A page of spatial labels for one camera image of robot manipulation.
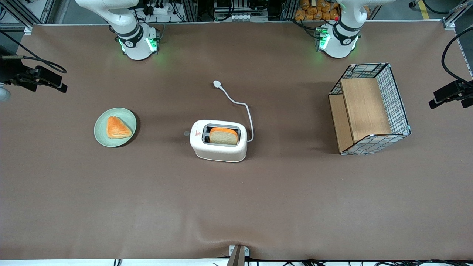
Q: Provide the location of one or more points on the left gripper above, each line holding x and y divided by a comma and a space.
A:
464, 88

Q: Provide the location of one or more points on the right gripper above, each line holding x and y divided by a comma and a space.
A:
10, 71

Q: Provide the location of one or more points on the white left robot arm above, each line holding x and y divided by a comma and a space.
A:
343, 33

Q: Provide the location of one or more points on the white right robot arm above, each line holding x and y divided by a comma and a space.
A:
129, 26

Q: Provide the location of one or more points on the white toaster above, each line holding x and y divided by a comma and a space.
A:
220, 152

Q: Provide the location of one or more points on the pale green plate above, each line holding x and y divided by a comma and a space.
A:
100, 131

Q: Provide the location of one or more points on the orange triangular pastry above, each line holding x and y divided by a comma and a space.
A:
117, 128

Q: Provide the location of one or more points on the wooden stepped shelf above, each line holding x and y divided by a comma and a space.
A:
364, 107

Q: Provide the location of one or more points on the black caster wheel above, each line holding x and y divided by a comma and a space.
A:
412, 3

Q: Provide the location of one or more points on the white power strip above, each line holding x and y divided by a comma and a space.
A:
160, 10

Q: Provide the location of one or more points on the bag of orange buns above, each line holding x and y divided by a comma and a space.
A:
314, 10

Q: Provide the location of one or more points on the bread slice with orange crust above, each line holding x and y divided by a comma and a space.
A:
223, 137

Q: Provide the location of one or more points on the black electronics box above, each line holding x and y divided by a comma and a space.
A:
240, 8

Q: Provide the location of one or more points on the brown table cover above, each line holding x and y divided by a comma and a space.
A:
236, 207

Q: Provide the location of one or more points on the aluminium frame post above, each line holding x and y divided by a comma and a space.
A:
33, 13
456, 14

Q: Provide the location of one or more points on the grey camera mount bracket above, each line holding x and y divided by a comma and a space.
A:
237, 255

